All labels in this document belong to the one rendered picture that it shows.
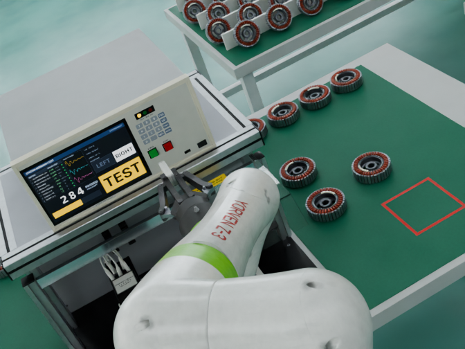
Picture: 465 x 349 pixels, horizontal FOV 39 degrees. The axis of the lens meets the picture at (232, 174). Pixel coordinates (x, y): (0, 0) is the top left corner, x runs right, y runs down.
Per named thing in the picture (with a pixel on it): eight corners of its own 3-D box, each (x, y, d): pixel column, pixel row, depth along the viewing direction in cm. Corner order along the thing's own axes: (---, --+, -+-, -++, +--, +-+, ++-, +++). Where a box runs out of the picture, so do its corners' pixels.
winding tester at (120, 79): (216, 146, 159) (188, 75, 147) (54, 233, 153) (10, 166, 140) (166, 88, 190) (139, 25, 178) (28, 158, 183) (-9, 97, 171)
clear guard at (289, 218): (308, 225, 145) (302, 206, 141) (214, 279, 141) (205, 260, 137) (247, 159, 171) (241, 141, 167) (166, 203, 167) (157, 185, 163)
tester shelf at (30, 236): (265, 145, 162) (260, 130, 159) (12, 281, 151) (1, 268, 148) (201, 82, 197) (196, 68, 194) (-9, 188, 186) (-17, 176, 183)
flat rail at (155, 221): (261, 169, 164) (259, 160, 162) (36, 292, 154) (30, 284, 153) (259, 167, 165) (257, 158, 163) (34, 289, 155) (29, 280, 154)
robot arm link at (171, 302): (221, 411, 68) (196, 307, 65) (111, 413, 72) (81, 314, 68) (256, 320, 85) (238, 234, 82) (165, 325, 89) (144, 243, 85)
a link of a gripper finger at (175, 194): (191, 213, 135) (185, 217, 135) (172, 188, 144) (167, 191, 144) (185, 199, 133) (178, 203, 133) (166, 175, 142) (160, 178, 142)
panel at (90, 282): (267, 203, 191) (237, 122, 173) (61, 318, 181) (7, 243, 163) (265, 202, 192) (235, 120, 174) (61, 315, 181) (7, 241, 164)
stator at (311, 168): (324, 169, 199) (322, 159, 196) (304, 192, 193) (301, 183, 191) (295, 161, 206) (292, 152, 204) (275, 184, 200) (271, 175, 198)
